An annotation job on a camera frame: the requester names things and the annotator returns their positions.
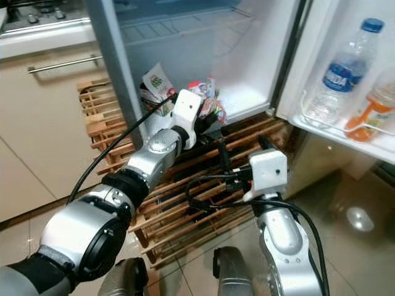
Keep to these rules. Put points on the colourful red snack packet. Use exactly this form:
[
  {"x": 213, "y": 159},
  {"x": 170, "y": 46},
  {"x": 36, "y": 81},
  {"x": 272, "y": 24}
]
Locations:
[{"x": 208, "y": 91}]

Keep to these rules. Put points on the cream cabinet door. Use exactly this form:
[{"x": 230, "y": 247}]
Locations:
[{"x": 43, "y": 129}]

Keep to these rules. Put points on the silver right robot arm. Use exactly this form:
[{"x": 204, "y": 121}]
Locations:
[{"x": 287, "y": 246}]

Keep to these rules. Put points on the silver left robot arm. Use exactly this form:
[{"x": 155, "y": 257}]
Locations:
[{"x": 80, "y": 234}]

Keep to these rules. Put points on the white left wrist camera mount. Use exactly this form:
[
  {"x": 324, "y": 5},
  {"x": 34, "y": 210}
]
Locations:
[{"x": 186, "y": 111}]

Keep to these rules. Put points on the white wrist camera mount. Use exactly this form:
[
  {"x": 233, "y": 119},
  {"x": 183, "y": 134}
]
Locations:
[
  {"x": 268, "y": 171},
  {"x": 186, "y": 111}
]

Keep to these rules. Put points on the wooden slatted rack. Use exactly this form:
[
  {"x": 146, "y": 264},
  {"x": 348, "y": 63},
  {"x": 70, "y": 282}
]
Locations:
[{"x": 179, "y": 216}]

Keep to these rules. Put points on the grey robot leg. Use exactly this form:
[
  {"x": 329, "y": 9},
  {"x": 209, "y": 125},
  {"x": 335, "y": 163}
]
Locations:
[
  {"x": 234, "y": 277},
  {"x": 123, "y": 280}
]

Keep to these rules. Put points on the grey left robot leg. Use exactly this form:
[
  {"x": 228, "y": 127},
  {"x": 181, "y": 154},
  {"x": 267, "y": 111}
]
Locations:
[{"x": 123, "y": 280}]

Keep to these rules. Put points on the clear water bottle blue label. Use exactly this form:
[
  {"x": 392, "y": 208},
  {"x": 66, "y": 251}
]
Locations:
[{"x": 339, "y": 77}]

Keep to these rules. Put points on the orange drink bottle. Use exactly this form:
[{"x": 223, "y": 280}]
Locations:
[{"x": 373, "y": 111}]

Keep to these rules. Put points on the silver fridge body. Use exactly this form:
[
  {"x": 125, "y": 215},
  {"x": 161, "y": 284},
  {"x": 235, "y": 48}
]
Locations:
[{"x": 247, "y": 61}]

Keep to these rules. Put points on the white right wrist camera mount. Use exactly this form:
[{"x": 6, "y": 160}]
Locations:
[{"x": 268, "y": 171}]

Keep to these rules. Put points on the green white snack packet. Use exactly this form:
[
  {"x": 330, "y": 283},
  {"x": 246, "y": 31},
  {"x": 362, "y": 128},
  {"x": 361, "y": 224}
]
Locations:
[{"x": 156, "y": 83}]

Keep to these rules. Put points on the black gas stove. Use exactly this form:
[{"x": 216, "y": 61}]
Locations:
[{"x": 43, "y": 15}]

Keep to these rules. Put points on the white fridge door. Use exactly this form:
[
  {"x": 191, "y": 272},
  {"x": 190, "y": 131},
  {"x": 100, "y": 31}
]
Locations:
[{"x": 333, "y": 24}]

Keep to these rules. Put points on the grey right robot leg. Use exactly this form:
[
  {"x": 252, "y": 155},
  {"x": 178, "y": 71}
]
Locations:
[{"x": 234, "y": 277}]

